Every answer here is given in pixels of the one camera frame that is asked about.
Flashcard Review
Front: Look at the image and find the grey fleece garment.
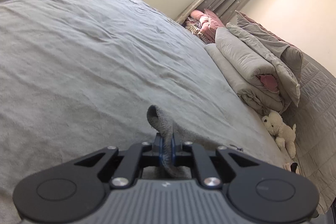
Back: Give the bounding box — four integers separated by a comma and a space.
147, 105, 219, 179

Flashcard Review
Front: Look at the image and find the white plush dog toy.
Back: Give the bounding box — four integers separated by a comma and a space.
261, 111, 296, 159

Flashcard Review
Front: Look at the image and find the beige and black garment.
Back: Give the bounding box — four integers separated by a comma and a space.
283, 162, 300, 175

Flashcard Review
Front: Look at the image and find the grey quilted headboard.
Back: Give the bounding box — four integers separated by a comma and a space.
282, 54, 335, 214

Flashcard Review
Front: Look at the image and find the folded grey duvet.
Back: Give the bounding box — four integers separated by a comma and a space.
205, 12, 303, 116

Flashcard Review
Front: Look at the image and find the grey bed sheet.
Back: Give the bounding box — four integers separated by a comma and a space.
1, 0, 289, 223

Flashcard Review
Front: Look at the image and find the pink bedding pile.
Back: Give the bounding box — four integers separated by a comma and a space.
184, 9, 225, 44

